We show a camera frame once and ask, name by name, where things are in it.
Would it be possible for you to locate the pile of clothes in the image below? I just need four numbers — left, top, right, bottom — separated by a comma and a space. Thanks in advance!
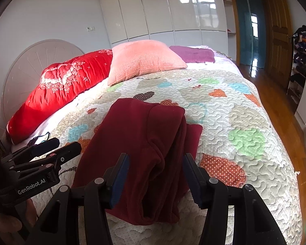
292, 25, 306, 62

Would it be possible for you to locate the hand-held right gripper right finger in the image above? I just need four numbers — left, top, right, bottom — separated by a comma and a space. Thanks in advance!
182, 153, 287, 245

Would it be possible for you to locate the purple towel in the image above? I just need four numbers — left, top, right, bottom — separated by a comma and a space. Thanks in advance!
169, 45, 216, 64

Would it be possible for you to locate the white glossy wardrobe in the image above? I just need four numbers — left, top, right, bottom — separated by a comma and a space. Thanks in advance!
98, 0, 236, 62

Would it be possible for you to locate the heart patterned quilted bedspread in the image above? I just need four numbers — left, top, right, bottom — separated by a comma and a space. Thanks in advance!
36, 68, 304, 245

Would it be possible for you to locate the red floral duvet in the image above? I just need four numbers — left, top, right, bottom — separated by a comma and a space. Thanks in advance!
6, 49, 114, 145

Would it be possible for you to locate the wooden door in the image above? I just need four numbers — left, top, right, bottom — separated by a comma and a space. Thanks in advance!
265, 0, 295, 88

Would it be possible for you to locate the person's left hand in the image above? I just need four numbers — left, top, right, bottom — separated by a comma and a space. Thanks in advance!
0, 199, 37, 238

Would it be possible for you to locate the dark red garment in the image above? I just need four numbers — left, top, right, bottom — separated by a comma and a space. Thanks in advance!
72, 98, 203, 226

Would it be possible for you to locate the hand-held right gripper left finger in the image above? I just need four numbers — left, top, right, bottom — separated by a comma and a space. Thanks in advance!
25, 153, 130, 245

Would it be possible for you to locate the white round headboard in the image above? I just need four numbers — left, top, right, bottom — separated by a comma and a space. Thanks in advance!
2, 39, 85, 133

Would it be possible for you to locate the blue glass door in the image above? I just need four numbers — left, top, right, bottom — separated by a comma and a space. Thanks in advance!
232, 0, 267, 69

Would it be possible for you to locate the black cable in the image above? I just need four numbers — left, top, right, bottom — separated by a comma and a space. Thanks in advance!
28, 132, 51, 146

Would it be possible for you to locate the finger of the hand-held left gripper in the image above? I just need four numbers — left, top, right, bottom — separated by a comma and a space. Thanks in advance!
1, 137, 60, 164
9, 141, 82, 182

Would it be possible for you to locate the pink pillow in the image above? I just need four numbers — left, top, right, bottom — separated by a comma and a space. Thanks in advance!
108, 40, 188, 87

